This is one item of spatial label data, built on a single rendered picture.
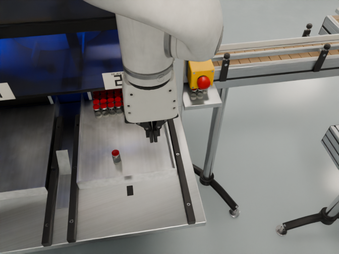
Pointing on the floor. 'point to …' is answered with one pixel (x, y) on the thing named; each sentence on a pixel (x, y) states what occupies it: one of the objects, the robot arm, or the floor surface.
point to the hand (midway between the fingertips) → (152, 131)
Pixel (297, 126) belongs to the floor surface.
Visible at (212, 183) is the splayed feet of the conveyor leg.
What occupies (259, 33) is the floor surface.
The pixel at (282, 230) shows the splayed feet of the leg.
